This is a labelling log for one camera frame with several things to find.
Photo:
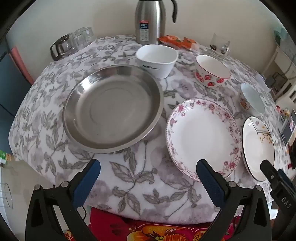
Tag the pink board edge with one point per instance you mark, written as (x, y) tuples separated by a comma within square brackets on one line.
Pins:
[(22, 64)]

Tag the white wooden furniture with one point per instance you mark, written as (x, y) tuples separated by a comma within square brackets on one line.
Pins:
[(283, 69)]

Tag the grey floral tablecloth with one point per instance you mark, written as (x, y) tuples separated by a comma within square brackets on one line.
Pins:
[(138, 176)]

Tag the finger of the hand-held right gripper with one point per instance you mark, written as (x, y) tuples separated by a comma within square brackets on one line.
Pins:
[(285, 177), (269, 171)]

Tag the white square bowl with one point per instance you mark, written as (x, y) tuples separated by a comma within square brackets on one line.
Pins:
[(157, 60)]

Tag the strawberry print bowl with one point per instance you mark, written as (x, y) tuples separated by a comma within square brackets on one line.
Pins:
[(211, 67)]

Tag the orange snack packet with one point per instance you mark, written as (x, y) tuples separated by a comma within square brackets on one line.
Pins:
[(170, 40), (189, 44)]

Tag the pink floral rim plate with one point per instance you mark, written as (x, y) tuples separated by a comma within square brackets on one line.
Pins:
[(203, 134)]

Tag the stainless steel thermos jug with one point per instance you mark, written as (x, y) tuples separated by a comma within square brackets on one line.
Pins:
[(150, 18)]

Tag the teal cloth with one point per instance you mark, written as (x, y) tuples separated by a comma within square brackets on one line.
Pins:
[(281, 36)]

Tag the yellow flower white plate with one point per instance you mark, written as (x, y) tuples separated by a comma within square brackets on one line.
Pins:
[(254, 143)]

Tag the large stainless steel plate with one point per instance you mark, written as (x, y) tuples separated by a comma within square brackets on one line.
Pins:
[(111, 111)]

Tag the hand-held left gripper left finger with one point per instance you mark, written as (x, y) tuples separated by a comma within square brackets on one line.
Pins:
[(87, 180)]

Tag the clear drinking glass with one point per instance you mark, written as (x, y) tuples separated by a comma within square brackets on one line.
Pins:
[(88, 33), (78, 38)]

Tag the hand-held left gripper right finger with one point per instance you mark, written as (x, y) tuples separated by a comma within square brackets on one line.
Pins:
[(208, 180)]

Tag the clear glass mug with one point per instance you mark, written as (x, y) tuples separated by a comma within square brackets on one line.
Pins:
[(219, 45)]

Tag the dark blue panel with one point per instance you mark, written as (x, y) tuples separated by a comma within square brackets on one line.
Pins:
[(11, 92)]

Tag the red floral cloth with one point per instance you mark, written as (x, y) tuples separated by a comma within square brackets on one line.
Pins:
[(143, 231)]

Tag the pale blue round bowl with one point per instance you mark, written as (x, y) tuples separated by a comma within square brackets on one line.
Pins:
[(252, 97)]

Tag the green packet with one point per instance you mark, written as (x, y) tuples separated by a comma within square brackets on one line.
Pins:
[(4, 158)]

